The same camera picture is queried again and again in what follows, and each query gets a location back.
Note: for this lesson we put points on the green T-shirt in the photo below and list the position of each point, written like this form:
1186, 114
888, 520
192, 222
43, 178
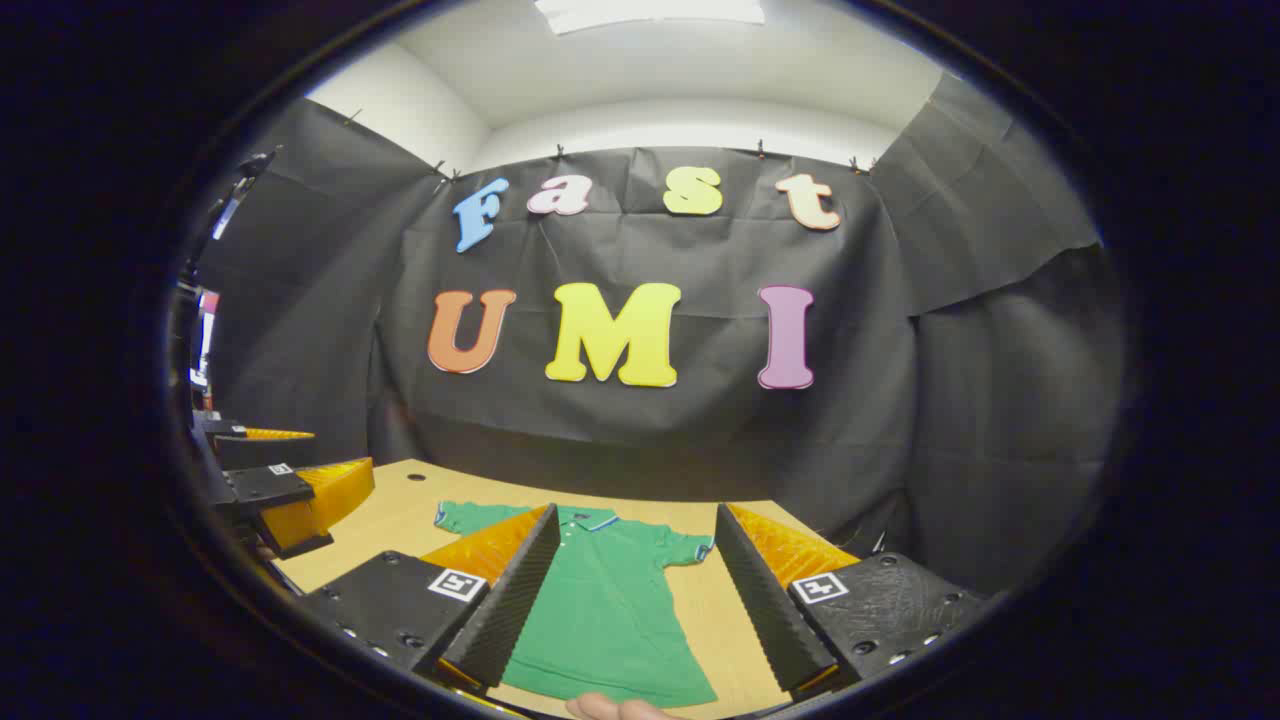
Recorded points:
610, 600

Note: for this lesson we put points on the white ceiling light panel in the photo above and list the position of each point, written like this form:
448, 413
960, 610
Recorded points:
650, 12

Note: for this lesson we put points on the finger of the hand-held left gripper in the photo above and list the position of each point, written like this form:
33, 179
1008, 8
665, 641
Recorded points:
265, 487
225, 432

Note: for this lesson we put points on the black backdrop cloth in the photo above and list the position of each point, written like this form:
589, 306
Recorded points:
620, 420

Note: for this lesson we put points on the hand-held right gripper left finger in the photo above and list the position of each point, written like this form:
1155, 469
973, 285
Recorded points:
510, 610

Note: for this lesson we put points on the computer monitor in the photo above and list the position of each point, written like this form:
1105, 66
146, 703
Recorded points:
205, 335

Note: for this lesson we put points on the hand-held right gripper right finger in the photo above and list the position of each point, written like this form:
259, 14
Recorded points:
765, 610

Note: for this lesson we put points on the dark metal stand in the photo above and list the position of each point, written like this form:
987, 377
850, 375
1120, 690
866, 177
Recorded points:
240, 190

